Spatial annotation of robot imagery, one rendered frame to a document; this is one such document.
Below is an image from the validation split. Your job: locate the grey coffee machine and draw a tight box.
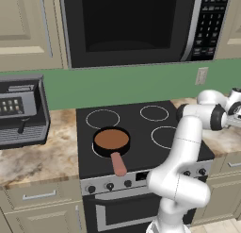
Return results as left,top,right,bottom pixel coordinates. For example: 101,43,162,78
0,74,52,151

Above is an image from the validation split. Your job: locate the black hob with oven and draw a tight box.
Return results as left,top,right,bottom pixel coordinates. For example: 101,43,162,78
75,99,217,233

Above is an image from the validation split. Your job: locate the silver base cupboard handle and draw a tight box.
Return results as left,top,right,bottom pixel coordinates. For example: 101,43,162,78
74,205,84,233

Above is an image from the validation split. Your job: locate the beige drawer front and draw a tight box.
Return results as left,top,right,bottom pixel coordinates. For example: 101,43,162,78
2,179,84,212
216,151,241,178

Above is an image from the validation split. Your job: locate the silver microwave door handle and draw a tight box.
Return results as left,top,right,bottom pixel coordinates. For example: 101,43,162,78
180,0,205,62

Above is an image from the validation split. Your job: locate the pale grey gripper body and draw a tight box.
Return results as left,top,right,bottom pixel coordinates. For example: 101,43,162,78
226,114,241,128

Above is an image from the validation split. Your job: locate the beige wall socket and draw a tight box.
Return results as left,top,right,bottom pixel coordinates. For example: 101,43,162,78
194,66,210,87

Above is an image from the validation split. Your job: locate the silver wall cupboard handle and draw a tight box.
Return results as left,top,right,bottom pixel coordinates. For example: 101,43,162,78
40,0,54,58

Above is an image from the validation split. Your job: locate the beige wall cupboard door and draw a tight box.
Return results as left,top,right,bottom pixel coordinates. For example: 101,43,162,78
214,0,241,60
0,0,69,73

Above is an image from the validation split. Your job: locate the beige base cupboard door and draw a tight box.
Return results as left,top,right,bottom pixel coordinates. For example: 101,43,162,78
190,173,241,227
3,201,88,233

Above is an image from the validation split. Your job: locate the black saucepan with hot chocolate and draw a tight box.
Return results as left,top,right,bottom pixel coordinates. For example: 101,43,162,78
91,125,132,178

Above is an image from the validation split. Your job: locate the black microwave oven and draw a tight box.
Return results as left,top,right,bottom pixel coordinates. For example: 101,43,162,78
58,0,233,70

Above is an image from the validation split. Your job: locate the black oven door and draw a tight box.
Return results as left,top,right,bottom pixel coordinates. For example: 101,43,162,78
82,177,209,233

